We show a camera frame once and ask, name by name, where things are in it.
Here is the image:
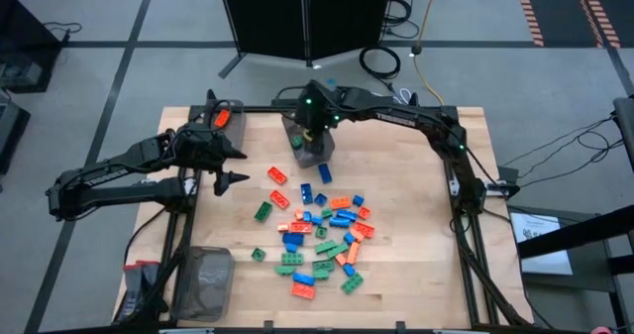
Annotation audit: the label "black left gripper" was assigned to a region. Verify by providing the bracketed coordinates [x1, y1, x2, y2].
[170, 124, 252, 197]

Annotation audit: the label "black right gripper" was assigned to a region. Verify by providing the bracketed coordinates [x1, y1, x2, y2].
[295, 80, 343, 153]

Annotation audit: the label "translucent grey plastic bin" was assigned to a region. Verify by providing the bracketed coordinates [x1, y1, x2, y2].
[280, 113, 336, 169]
[170, 246, 236, 323]
[206, 99, 248, 159]

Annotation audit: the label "grey red-topped holder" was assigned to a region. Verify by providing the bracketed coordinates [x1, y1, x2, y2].
[138, 260, 162, 295]
[121, 263, 145, 320]

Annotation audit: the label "black equipment case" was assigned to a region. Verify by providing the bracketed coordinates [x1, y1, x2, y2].
[0, 100, 31, 176]

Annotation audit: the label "white paper sheet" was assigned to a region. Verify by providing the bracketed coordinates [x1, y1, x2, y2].
[509, 212, 575, 277]

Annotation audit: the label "black beam desk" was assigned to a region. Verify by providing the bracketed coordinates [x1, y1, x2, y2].
[514, 202, 634, 334]

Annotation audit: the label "black mat with orange stripes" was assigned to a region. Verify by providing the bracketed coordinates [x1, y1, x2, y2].
[511, 0, 634, 50]

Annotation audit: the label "black aluminium table frame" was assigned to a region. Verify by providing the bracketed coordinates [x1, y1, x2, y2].
[165, 89, 534, 328]

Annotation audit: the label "coiled black cable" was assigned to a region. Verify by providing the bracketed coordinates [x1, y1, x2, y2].
[359, 46, 402, 81]

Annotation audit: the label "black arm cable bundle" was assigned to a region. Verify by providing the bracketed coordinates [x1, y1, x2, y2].
[141, 214, 197, 325]
[448, 213, 534, 328]

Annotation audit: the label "yellow extension cable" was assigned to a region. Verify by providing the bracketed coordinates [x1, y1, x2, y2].
[412, 0, 446, 106]

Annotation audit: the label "black floor cable bundle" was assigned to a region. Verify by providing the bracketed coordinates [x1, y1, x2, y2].
[383, 0, 422, 41]

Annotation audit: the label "thin black floor cable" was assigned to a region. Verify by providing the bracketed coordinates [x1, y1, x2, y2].
[43, 20, 83, 44]

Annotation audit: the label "thin black floor cables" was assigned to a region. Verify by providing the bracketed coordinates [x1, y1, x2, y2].
[499, 115, 626, 189]

